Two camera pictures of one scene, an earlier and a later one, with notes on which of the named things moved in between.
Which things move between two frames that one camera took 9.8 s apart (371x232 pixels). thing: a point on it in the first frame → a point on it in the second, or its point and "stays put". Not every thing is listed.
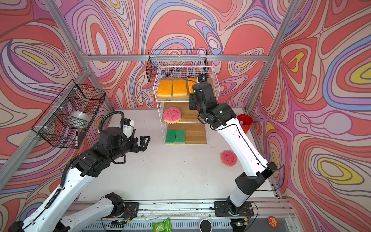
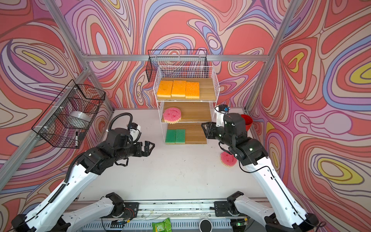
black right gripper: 192,99 → 211,127
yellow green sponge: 170,138 stays put
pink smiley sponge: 172,115 stays put
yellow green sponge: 180,137 stays put
